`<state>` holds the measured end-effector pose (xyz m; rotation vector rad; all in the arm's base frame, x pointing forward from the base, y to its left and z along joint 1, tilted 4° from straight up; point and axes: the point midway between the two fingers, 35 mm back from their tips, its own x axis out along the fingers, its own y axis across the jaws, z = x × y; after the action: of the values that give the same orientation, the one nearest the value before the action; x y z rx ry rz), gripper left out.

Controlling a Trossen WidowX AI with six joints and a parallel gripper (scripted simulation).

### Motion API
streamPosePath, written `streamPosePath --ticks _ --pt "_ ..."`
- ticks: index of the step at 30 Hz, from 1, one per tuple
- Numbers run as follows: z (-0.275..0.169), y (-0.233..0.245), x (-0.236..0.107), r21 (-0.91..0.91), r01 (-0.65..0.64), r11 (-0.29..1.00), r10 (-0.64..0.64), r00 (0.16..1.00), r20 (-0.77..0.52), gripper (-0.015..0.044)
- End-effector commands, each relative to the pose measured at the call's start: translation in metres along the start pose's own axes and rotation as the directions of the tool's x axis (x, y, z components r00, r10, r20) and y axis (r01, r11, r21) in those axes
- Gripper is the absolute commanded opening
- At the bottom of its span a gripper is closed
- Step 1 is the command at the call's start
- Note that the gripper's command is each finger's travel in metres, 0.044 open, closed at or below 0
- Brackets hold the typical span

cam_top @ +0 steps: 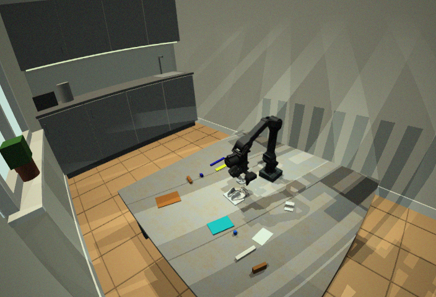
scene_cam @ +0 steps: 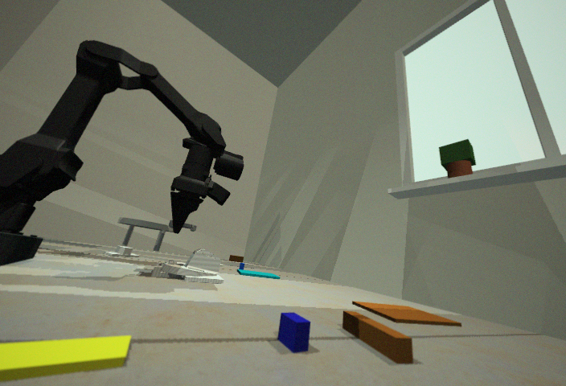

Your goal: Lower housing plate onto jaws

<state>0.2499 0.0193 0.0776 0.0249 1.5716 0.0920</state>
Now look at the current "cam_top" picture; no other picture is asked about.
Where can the beige flat bar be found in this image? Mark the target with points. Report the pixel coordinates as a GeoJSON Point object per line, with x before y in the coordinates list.
{"type": "Point", "coordinates": [245, 253]}

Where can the brown rectangular block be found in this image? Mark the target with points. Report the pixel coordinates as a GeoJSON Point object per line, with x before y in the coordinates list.
{"type": "Point", "coordinates": [259, 267]}

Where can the orange flat plate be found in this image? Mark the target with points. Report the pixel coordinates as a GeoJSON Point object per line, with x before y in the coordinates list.
{"type": "Point", "coordinates": [168, 199]}

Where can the teal flat rectangular plate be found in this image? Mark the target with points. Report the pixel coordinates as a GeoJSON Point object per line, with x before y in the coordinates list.
{"type": "Point", "coordinates": [220, 225]}

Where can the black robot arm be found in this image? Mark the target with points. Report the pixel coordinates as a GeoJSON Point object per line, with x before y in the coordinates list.
{"type": "Point", "coordinates": [245, 143]}

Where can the beige flat square plate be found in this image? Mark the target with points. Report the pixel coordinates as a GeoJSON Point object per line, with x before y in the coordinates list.
{"type": "Point", "coordinates": [262, 236]}

